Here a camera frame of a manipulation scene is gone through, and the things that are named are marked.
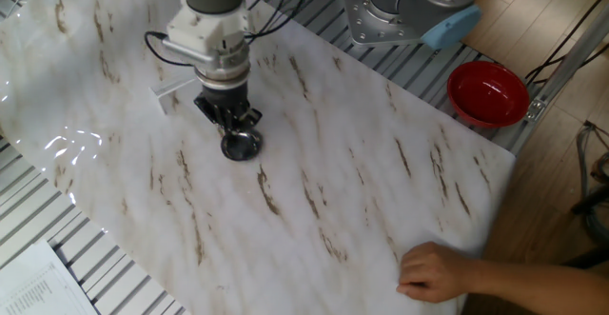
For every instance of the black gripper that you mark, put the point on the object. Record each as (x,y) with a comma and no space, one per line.
(226,97)

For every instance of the small metal bowl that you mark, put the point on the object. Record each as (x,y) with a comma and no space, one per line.
(240,148)

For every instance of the marble pattern sheet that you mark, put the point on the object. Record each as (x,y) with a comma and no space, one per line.
(309,186)

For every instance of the person's bare forearm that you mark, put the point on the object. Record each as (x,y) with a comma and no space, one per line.
(537,289)

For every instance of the white printed paper sheet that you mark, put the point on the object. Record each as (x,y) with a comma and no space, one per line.
(33,286)

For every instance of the grey metal robot mount plate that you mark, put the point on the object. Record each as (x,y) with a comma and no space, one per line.
(361,20)

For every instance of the red plastic bowl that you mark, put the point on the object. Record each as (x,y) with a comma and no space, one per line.
(485,93)

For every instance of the person's bare hand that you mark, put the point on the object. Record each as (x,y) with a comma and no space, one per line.
(433,274)

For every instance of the aluminium beam with bracket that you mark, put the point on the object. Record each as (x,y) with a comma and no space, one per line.
(566,67)

